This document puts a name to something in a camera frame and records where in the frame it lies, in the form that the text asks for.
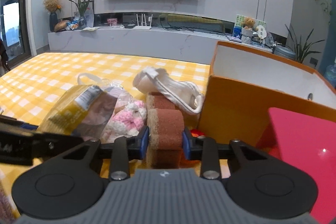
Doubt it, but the pink white crochet toy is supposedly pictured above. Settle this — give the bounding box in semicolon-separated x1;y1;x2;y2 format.
100;100;147;143

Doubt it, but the brown sponge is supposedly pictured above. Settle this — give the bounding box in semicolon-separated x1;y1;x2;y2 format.
146;92;185;169

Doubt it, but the clear plastic bag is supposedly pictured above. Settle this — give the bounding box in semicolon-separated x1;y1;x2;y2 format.
77;73;133;115

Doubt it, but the yellow snack packet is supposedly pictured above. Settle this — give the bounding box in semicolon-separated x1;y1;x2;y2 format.
37;85;117;140

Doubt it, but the yellow checkered tablecloth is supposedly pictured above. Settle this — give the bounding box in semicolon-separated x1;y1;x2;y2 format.
0;52;232;219

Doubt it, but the cream fabric shoe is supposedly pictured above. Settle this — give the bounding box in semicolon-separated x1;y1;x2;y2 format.
133;67;205;115

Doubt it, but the orange cardboard box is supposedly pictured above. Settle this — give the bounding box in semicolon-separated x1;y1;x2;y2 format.
198;42;335;145

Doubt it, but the red lidded transparent box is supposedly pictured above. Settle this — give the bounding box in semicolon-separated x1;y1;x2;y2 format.
256;107;336;223

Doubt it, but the marble tv console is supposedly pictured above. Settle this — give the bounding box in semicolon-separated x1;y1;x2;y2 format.
48;27;272;65

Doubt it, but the white wifi router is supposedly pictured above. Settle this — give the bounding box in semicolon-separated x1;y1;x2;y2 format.
134;14;153;30

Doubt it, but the small teddy bear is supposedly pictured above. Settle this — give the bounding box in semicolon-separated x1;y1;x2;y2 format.
241;16;256;31

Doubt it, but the green potted plant right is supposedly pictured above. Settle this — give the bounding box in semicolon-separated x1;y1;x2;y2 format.
285;24;325;64

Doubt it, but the green potted plant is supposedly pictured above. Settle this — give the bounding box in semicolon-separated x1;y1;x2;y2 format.
69;0;91;30
285;24;325;64

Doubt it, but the dried flower vase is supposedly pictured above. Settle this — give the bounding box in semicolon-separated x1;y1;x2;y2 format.
43;0;62;32

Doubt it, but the water bottle jug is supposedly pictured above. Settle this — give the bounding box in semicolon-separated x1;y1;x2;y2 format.
324;60;336;88

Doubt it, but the green potted plant left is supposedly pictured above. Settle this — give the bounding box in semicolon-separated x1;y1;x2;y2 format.
69;0;91;30

